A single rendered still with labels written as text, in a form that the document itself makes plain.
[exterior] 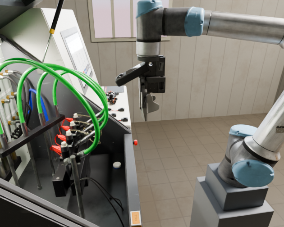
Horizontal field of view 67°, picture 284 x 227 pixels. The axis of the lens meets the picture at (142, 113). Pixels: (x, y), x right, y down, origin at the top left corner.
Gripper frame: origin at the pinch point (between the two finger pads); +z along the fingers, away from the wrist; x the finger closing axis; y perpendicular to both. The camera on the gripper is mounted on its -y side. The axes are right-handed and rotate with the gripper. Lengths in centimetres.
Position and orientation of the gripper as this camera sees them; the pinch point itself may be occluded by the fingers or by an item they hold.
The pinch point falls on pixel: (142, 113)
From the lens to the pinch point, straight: 75.7
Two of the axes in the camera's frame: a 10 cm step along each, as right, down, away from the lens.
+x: -1.1, -4.2, 9.0
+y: 9.9, -0.5, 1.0
